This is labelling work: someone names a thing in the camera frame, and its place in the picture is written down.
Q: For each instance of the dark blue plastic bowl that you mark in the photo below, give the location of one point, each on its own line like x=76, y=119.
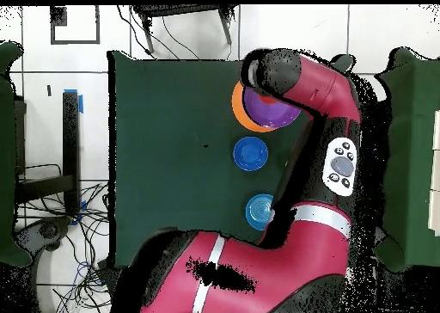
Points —
x=250, y=153

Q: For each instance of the large yellow plastic bowl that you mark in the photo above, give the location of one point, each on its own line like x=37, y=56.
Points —
x=238, y=111

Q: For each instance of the purple plastic bowl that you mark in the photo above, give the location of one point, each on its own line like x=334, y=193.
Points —
x=271, y=115

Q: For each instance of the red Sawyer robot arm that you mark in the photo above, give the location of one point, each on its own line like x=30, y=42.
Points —
x=292, y=258

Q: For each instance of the light blue plastic bowl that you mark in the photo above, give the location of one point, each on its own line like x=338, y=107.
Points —
x=257, y=211

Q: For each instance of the dark green tablecloth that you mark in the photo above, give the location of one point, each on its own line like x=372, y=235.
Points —
x=154, y=154

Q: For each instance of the blue tape strip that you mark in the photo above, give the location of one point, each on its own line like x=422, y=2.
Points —
x=81, y=105

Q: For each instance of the black metal stool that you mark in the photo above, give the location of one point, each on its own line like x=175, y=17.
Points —
x=178, y=10

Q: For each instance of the black chair base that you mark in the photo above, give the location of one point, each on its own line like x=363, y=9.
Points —
x=44, y=231

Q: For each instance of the green cloth side table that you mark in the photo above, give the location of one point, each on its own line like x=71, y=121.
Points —
x=7, y=154
x=412, y=154

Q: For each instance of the white boxes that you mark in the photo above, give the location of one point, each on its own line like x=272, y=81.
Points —
x=436, y=175

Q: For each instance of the black table frame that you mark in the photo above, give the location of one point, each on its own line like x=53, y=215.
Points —
x=70, y=148

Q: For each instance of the black square floor frame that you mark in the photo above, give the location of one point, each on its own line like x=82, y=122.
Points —
x=58, y=15

